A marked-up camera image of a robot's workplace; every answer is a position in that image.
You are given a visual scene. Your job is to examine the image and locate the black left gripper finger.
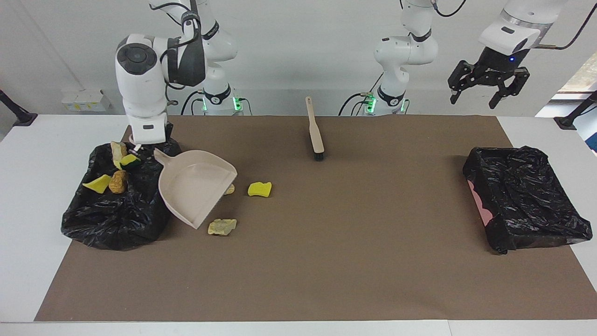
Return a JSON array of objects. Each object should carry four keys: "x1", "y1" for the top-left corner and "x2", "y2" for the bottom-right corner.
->
[
  {"x1": 448, "y1": 61, "x2": 476, "y2": 104},
  {"x1": 489, "y1": 68, "x2": 530, "y2": 109}
]

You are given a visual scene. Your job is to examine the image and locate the beige plastic dustpan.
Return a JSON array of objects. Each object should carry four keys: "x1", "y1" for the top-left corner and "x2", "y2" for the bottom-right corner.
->
[{"x1": 132, "y1": 144, "x2": 238, "y2": 230}]

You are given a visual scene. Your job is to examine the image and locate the brown cork piece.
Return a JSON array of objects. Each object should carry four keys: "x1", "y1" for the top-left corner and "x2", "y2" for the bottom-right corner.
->
[{"x1": 109, "y1": 170, "x2": 129, "y2": 194}]

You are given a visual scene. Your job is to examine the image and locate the wedge yellow sponge piece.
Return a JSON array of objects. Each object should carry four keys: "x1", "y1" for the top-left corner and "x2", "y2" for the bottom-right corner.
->
[{"x1": 82, "y1": 174, "x2": 112, "y2": 194}]

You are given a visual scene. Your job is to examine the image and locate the beige brush with black bristles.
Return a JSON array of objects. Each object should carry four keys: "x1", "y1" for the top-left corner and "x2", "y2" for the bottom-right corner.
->
[{"x1": 305, "y1": 96, "x2": 326, "y2": 162}]

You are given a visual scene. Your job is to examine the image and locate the bin lined with black bag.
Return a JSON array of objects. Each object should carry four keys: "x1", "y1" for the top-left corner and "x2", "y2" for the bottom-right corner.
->
[{"x1": 61, "y1": 134, "x2": 185, "y2": 251}]

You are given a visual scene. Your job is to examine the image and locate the pink bin with black bag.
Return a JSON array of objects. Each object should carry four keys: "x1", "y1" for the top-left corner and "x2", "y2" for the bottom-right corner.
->
[{"x1": 462, "y1": 146, "x2": 593, "y2": 255}]

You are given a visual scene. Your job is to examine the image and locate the brown table mat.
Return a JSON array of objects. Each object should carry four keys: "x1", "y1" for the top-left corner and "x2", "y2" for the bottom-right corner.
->
[{"x1": 34, "y1": 115, "x2": 597, "y2": 322}]

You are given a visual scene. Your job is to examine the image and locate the black base power cable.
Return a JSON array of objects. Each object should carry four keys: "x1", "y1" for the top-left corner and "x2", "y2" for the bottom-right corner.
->
[
  {"x1": 339, "y1": 92, "x2": 374, "y2": 116},
  {"x1": 181, "y1": 90, "x2": 206, "y2": 116}
]

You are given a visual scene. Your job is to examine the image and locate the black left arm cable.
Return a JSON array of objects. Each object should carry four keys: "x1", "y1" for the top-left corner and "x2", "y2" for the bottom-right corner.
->
[{"x1": 431, "y1": 0, "x2": 597, "y2": 50}]

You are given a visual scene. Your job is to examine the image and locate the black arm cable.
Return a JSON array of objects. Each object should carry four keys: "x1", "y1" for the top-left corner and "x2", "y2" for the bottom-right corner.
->
[
  {"x1": 149, "y1": 0, "x2": 206, "y2": 108},
  {"x1": 431, "y1": 0, "x2": 597, "y2": 50}
]

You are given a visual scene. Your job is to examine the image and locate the black camera stand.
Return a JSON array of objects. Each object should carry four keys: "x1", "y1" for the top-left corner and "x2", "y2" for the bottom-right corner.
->
[
  {"x1": 554, "y1": 91, "x2": 597, "y2": 131},
  {"x1": 0, "y1": 89, "x2": 38, "y2": 127}
]

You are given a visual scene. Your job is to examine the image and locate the white wall socket box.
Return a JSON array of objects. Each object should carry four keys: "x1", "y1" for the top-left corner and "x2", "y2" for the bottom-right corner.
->
[{"x1": 61, "y1": 88, "x2": 112, "y2": 112}]

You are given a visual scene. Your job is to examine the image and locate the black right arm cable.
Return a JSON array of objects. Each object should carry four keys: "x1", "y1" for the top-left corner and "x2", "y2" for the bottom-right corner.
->
[{"x1": 149, "y1": 0, "x2": 206, "y2": 108}]

